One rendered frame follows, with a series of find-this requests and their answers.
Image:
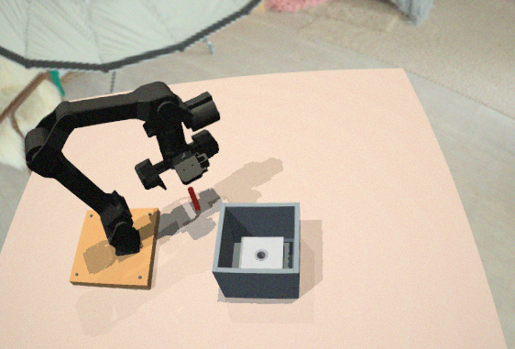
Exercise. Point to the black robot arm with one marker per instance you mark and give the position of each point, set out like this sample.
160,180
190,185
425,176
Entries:
160,108

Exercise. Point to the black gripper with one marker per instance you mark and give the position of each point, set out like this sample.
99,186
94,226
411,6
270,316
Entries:
203,142

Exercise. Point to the red peg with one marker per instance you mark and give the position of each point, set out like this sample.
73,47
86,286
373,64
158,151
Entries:
194,199

